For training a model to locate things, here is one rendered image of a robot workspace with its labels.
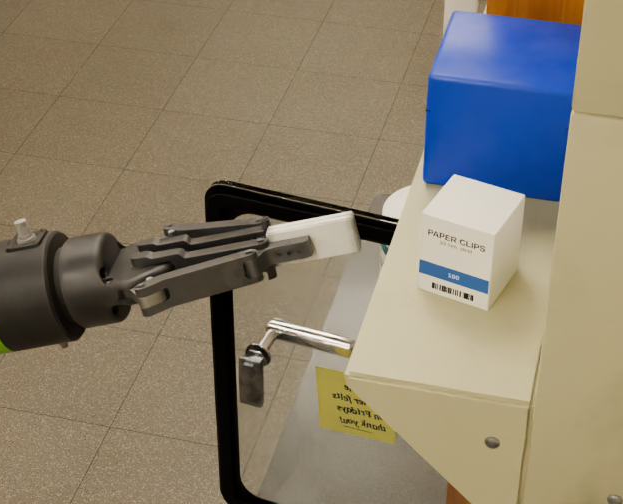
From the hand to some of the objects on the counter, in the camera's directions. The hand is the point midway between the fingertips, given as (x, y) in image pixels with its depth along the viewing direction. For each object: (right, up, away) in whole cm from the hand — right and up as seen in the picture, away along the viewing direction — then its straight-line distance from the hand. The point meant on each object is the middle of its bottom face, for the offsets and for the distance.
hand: (313, 238), depth 115 cm
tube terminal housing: (+29, -48, +15) cm, 58 cm away
